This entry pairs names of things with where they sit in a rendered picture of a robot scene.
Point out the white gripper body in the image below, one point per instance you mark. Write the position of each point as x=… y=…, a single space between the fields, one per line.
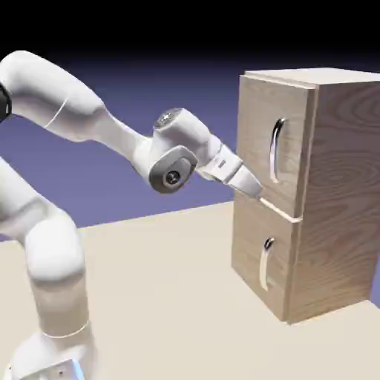
x=245 y=179

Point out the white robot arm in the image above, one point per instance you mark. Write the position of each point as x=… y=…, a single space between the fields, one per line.
x=74 y=112

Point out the light wood cabinet door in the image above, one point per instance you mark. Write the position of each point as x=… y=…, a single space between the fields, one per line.
x=267 y=139
x=255 y=252

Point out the light wood cabinet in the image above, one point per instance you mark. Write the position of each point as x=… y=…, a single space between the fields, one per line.
x=335 y=193

